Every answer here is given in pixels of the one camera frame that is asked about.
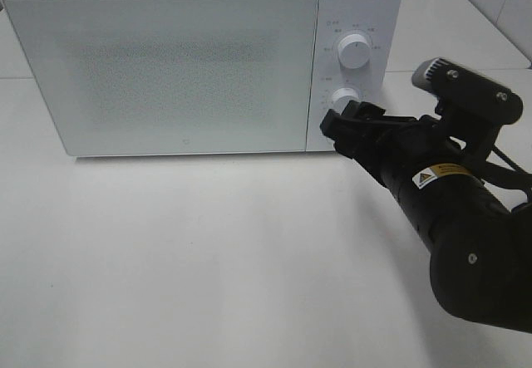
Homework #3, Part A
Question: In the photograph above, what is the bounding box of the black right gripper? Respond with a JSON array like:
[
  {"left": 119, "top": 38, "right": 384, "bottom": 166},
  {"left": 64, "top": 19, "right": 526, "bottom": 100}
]
[{"left": 319, "top": 100, "right": 461, "bottom": 194}]

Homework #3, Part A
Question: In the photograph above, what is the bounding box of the white microwave door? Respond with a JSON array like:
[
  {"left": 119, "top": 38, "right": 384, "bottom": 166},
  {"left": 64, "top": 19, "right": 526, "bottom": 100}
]
[{"left": 6, "top": 0, "right": 317, "bottom": 157}]

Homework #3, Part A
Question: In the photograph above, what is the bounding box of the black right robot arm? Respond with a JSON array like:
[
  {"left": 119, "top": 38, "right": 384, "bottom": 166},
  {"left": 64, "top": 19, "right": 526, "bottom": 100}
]
[{"left": 320, "top": 102, "right": 531, "bottom": 333}]

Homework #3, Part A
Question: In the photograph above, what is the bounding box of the lower white dial knob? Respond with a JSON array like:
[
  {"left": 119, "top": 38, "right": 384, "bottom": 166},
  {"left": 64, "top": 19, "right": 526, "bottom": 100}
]
[{"left": 330, "top": 87, "right": 361, "bottom": 114}]

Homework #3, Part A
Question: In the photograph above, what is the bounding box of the white dial knob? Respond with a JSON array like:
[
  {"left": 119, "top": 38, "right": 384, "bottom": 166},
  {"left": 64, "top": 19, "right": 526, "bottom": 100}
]
[
  {"left": 337, "top": 32, "right": 372, "bottom": 70},
  {"left": 330, "top": 87, "right": 361, "bottom": 114}
]

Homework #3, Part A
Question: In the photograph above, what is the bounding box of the upper white dial knob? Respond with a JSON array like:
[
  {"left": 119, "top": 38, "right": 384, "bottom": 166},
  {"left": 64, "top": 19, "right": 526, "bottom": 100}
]
[{"left": 337, "top": 32, "right": 372, "bottom": 70}]

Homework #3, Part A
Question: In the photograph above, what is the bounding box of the white microwave oven body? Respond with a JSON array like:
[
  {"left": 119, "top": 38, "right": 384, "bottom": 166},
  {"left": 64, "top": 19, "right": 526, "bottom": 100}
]
[{"left": 8, "top": 0, "right": 403, "bottom": 163}]

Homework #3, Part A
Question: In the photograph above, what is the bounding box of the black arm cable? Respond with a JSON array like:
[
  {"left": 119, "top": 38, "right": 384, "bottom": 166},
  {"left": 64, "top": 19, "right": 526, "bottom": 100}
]
[{"left": 484, "top": 145, "right": 532, "bottom": 203}]

